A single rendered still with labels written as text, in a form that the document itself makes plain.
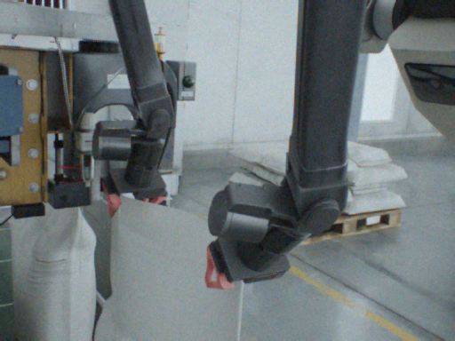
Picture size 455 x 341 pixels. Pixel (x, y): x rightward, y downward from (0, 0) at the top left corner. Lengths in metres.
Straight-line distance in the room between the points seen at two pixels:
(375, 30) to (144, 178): 0.52
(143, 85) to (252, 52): 5.36
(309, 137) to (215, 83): 5.48
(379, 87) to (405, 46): 6.75
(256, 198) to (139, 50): 0.39
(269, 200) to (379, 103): 7.12
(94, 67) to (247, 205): 0.63
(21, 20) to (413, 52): 0.65
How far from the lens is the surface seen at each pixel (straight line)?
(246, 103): 6.29
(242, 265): 0.74
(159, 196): 1.08
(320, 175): 0.60
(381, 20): 1.06
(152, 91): 0.95
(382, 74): 7.72
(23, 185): 1.18
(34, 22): 1.02
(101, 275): 2.32
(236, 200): 0.63
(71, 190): 1.20
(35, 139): 1.17
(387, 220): 4.62
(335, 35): 0.50
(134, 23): 0.92
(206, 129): 6.05
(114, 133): 0.98
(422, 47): 0.95
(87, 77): 1.17
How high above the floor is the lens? 1.37
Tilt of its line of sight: 12 degrees down
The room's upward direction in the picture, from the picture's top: 4 degrees clockwise
